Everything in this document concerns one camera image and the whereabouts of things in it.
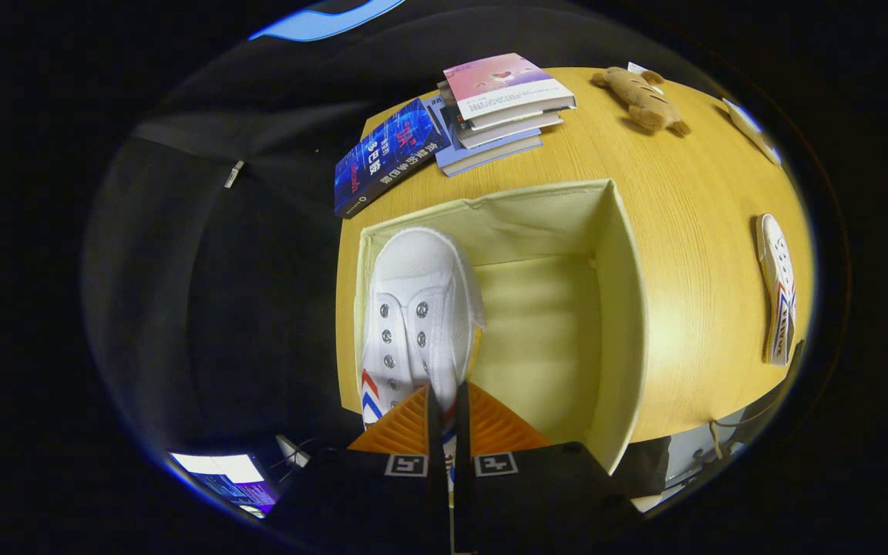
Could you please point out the computer monitor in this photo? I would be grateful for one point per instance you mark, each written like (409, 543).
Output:
(224, 474)

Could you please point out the brown plush toy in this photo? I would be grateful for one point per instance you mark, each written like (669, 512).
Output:
(640, 100)

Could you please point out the black backdrop cloth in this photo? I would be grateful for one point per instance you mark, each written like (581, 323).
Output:
(243, 308)

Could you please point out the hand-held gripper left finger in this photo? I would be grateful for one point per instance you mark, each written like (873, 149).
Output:
(435, 432)

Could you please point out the pink book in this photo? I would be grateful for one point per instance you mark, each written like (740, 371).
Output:
(502, 81)

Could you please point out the small white tag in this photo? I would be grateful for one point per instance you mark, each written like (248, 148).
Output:
(637, 68)

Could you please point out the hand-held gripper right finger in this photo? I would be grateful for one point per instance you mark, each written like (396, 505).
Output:
(462, 432)

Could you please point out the cream fabric storage box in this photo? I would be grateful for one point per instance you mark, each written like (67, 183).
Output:
(536, 331)

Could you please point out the white snack packet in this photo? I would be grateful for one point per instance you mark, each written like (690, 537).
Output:
(752, 131)

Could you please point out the white clip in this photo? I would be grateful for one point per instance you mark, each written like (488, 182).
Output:
(233, 174)

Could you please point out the white canvas shoe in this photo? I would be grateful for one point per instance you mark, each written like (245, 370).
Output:
(421, 270)
(777, 285)

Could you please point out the dark blue book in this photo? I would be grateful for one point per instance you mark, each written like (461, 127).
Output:
(386, 158)

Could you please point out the grey book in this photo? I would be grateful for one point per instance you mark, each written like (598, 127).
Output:
(509, 127)

